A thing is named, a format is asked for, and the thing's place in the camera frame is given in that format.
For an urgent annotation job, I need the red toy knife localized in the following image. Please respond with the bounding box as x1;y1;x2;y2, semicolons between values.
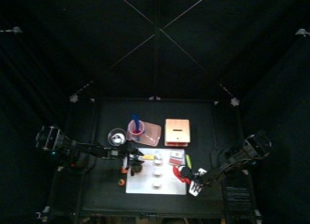
172;165;191;185

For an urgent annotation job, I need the dark brown round toy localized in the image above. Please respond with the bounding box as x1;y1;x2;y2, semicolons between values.
130;162;144;176

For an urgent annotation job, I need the white cutting board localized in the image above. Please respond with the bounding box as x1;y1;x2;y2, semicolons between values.
124;147;187;196

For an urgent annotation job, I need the silver round bowl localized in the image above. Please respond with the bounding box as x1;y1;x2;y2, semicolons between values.
107;127;128;148

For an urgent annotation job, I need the clear pink plastic tray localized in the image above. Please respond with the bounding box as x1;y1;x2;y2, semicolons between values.
124;121;163;148

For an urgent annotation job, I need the black plate with white text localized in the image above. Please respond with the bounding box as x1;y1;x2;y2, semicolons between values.
223;177;253;217

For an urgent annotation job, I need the blue plastic utensil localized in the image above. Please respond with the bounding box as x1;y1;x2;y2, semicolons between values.
131;113;143;133

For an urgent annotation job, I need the light wooden box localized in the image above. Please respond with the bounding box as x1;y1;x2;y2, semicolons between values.
163;118;191;148

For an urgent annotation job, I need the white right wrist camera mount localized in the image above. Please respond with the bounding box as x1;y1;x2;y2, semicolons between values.
187;168;208;198

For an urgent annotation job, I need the silver frame foot bracket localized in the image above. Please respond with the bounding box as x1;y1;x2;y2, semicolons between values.
35;205;52;221
253;209;265;224

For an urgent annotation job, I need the thin white cord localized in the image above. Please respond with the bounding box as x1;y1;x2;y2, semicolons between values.
72;0;214;96
111;0;237;99

